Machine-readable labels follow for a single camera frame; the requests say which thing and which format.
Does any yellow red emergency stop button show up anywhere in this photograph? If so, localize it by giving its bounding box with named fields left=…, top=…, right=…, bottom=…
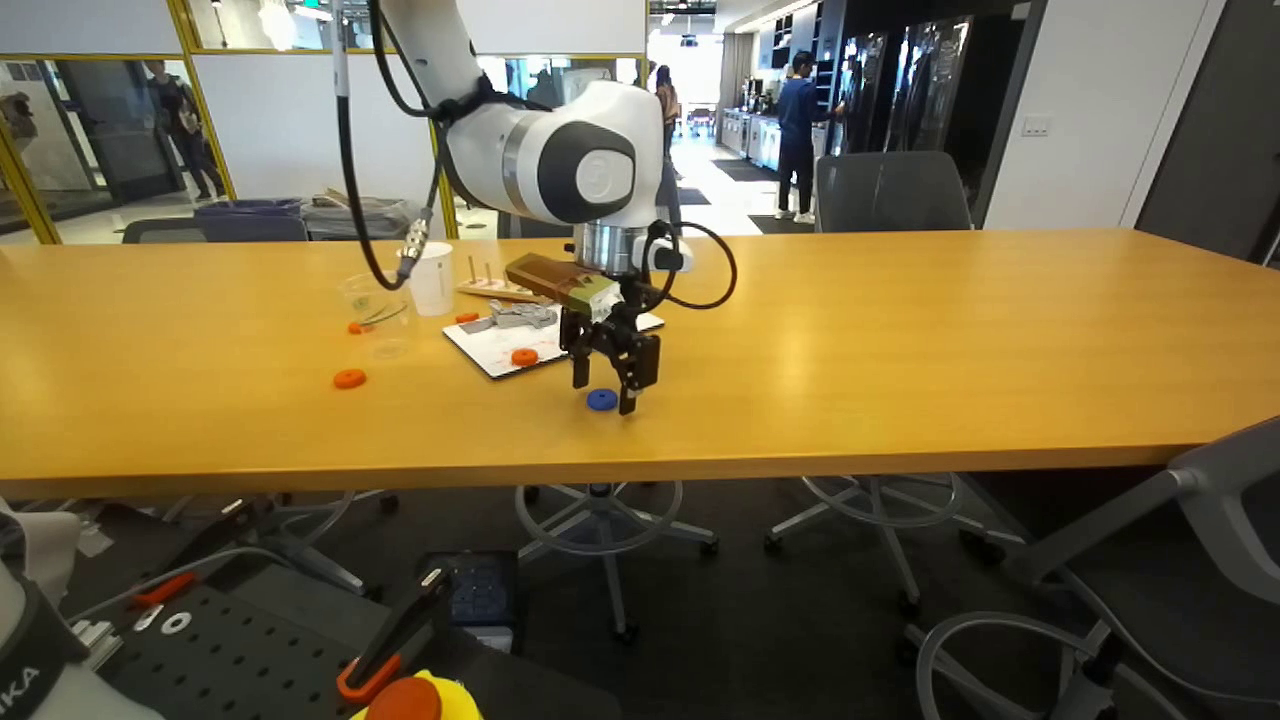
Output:
left=351, top=672, right=483, bottom=720

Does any grey mesh office chair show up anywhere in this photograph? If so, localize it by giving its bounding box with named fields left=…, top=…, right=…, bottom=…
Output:
left=764, top=153, right=973, bottom=615

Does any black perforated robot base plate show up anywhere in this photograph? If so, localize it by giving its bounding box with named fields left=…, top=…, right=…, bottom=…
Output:
left=104, top=567, right=386, bottom=720

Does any wooden peg rack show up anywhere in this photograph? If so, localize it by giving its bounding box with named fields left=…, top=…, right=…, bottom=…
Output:
left=462, top=261, right=531, bottom=302

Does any dark mesh office chair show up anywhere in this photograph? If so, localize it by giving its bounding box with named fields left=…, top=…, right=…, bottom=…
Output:
left=495, top=156, right=722, bottom=641

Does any clear plastic cup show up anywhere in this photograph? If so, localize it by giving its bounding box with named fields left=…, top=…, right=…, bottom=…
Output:
left=340, top=274, right=407, bottom=348

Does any black orange clamp tool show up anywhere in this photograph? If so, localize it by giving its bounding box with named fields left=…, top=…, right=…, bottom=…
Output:
left=336, top=567, right=448, bottom=709

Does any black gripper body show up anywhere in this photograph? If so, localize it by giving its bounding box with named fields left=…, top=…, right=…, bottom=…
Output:
left=560, top=300, right=660, bottom=381

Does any grey chair front right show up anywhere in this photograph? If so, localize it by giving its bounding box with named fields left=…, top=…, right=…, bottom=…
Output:
left=914, top=421, right=1280, bottom=720

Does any person in blue shirt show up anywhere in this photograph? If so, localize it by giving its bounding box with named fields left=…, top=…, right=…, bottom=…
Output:
left=777, top=50, right=822, bottom=221

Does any blue disc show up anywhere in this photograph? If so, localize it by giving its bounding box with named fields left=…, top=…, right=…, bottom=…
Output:
left=587, top=387, right=621, bottom=411

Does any white paper cup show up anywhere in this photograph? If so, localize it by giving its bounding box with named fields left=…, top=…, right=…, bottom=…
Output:
left=407, top=241, right=453, bottom=315

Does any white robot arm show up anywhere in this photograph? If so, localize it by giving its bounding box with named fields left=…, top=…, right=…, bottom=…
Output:
left=368, top=0, right=672, bottom=411

